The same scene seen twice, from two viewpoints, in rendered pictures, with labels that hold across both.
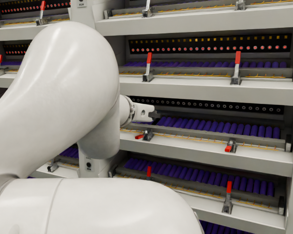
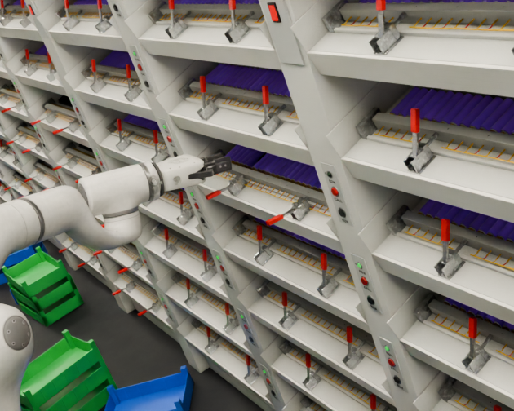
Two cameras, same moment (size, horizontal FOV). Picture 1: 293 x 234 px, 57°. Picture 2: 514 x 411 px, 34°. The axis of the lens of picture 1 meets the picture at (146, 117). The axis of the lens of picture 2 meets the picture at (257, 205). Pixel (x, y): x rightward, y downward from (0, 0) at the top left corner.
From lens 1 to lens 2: 138 cm
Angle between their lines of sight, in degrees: 40
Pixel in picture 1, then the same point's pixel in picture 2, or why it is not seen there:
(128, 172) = (253, 228)
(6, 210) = not seen: outside the picture
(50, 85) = not seen: outside the picture
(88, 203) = not seen: outside the picture
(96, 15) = (138, 27)
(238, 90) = (268, 143)
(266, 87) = (287, 141)
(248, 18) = (241, 55)
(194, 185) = (309, 254)
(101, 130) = (78, 233)
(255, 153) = (318, 222)
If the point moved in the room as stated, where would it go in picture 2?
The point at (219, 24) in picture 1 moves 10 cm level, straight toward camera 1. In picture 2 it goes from (226, 57) to (188, 79)
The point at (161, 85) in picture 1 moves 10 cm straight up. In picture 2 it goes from (214, 126) to (197, 84)
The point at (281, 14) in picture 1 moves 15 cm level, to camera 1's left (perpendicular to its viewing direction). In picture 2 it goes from (260, 55) to (195, 65)
